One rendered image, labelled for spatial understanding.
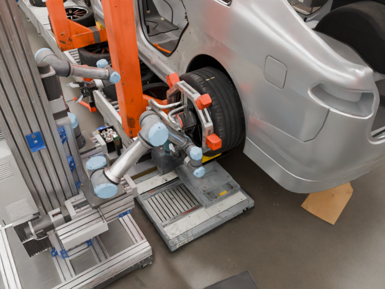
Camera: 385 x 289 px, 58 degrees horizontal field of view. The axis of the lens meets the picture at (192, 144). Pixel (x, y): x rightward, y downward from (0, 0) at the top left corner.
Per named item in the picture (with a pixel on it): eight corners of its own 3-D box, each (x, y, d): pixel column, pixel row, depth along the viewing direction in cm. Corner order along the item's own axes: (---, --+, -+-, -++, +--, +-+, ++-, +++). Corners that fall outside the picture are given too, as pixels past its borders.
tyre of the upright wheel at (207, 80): (259, 132, 240) (217, 49, 247) (232, 144, 230) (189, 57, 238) (221, 155, 299) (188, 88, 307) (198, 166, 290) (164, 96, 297)
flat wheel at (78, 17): (103, 22, 550) (101, 7, 535) (81, 39, 502) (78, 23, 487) (67, 18, 565) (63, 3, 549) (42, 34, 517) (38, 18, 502)
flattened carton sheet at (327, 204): (356, 187, 323) (357, 185, 321) (333, 225, 291) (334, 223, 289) (325, 172, 338) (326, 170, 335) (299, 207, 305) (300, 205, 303)
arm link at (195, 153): (185, 144, 216) (185, 157, 223) (193, 156, 208) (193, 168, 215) (196, 141, 218) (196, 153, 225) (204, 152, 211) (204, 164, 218)
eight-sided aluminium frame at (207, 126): (211, 165, 263) (214, 105, 228) (204, 168, 261) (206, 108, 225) (175, 127, 298) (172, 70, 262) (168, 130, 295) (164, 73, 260)
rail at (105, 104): (145, 156, 331) (144, 138, 317) (137, 159, 327) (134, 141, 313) (65, 55, 488) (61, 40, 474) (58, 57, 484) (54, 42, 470)
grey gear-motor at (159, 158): (199, 166, 334) (200, 137, 311) (161, 183, 316) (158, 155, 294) (189, 155, 345) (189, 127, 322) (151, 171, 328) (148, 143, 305)
